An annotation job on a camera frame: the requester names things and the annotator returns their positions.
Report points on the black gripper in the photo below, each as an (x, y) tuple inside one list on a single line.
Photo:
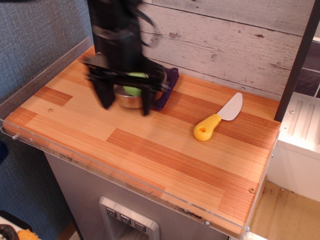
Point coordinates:
[(117, 53)]

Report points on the yellow handled toy knife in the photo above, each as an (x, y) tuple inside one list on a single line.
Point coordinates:
[(203, 131)]

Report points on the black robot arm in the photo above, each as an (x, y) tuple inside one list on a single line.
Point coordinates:
[(116, 14)]

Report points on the green toy pear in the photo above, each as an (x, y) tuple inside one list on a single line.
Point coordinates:
[(134, 91)]

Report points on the stainless steel pot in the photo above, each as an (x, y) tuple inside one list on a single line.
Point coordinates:
[(130, 98)]

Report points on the purple knitted cloth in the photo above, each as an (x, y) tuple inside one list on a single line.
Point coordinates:
[(172, 76)]

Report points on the grey toy fridge cabinet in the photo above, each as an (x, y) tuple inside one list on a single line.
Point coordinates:
[(83, 190)]

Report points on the clear acrylic edge guard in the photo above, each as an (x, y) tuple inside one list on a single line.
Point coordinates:
[(215, 182)]

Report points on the silver dispenser panel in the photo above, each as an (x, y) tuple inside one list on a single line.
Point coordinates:
[(125, 220)]

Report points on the orange object bottom left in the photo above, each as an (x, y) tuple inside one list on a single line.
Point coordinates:
[(26, 234)]

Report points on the white toy sink unit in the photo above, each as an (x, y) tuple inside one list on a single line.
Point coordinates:
[(295, 161)]

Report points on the dark right frame post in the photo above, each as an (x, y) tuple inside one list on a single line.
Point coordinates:
[(302, 53)]

